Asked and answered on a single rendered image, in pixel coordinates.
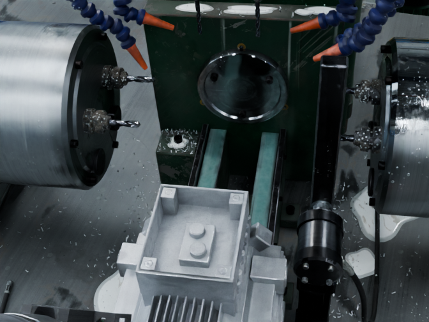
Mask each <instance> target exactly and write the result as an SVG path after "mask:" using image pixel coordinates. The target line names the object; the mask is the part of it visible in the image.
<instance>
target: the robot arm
mask: <svg viewBox="0 0 429 322"><path fill-rule="evenodd" d="M102 318H105V319H102ZM120 318H124V322H131V320H132V314H120V313H111V312H100V311H93V310H82V309H71V308H65V307H58V306H53V305H36V304H32V305H28V304H22V305H21V309H20V314H18V313H4V314H0V322H119V319H120Z"/></svg>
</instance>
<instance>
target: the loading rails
mask: <svg viewBox="0 0 429 322"><path fill-rule="evenodd" d="M286 136H287V129H282V128H281V129H280V133H271V132H262V137H261V141H260V149H259V157H258V162H257V170H256V174H255V183H254V187H253V195H248V199H249V215H250V216H251V226H252V225H254V224H256V223H258V222H259V223H260V224H262V225H263V226H264V227H266V228H268V229H269V230H270V231H272V232H273V235H272V240H271V244H272V245H276V246H278V239H279V232H280V227H293V228H297V220H298V218H299V216H300V215H301V205H300V204H292V203H283V192H284V186H285V160H286V159H287V155H286ZM195 153H196V154H195V159H194V162H193V167H192V171H191V175H190V180H189V183H188V186H190V187H205V188H220V189H227V188H228V184H229V178H230V169H229V149H228V139H227V130H222V129H210V131H209V124H203V126H202V130H201V133H200V138H199V143H198V146H197V149H196V150H195ZM293 299H294V283H293V282H287V286H286V287H285V292H284V294H283V301H284V302H285V310H292V307H293Z"/></svg>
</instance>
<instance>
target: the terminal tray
mask: <svg viewBox="0 0 429 322"><path fill-rule="evenodd" d="M168 189H170V190H172V194H171V195H166V194H165V191H166V190H168ZM234 195H238V196H239V197H240V200H238V201H234V200H233V199H232V197H233V196H234ZM251 231H252V230H251V216H250V215H249V199H248V191H242V190H228V189H220V188H205V187H190V186H182V185H167V184H161V185H160V189H159V191H158V195H157V198H156V202H155V205H154V208H153V212H152V215H151V219H150V222H149V226H148V229H147V233H146V237H145V239H144V243H143V246H142V250H141V253H140V257H139V260H138V263H137V267H136V270H135V274H136V277H137V282H138V285H139V289H140V293H141V294H142V299H143V302H144V306H145V307H146V306H149V305H151V300H152V297H153V296H154V297H155V299H156V303H157V304H158V303H159V301H160V296H161V295H162V296H163V299H164V302H165V303H167V300H168V297H169V295H170V296H171V298H172V303H175V302H176V298H177V296H179V297H180V301H181V303H184V300H185V297H186V296H187V297H188V301H189V303H190V304H193V300H194V298H196V299H197V304H198V305H201V306H202V300H203V299H205V302H206V307H209V308H210V307H211V301H214V308H215V309H216V310H219V309H220V304H221V303H222V305H223V312H224V313H227V314H229V315H231V316H234V317H235V316H236V313H239V312H240V308H239V303H241V293H242V292H243V283H244V282H245V276H244V274H245V273H246V265H247V256H248V255H249V251H248V247H249V246H250V233H251ZM147 260H152V261H153V265H152V266H150V267H148V266H146V265H145V262H146V261H147ZM222 267H224V268H226V269H227V273H226V274H224V275H222V274H220V273H219V269H220V268H222Z"/></svg>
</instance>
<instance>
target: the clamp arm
mask: <svg viewBox="0 0 429 322"><path fill-rule="evenodd" d="M348 68H349V59H348V57H347V56H326V55H323V56H321V58H320V74H319V92H318V101H317V119H316V128H315V146H314V155H313V172H312V190H311V199H310V210H312V209H315V205H316V204H317V208H318V207H319V208H320V207H322V203H325V204H324V207H325V208H326V209H327V210H328V209H329V210H330V211H333V201H334V195H335V184H336V173H337V167H338V156H339V149H340V137H341V131H342V120H343V109H344V103H345V92H346V85H347V74H348Z"/></svg>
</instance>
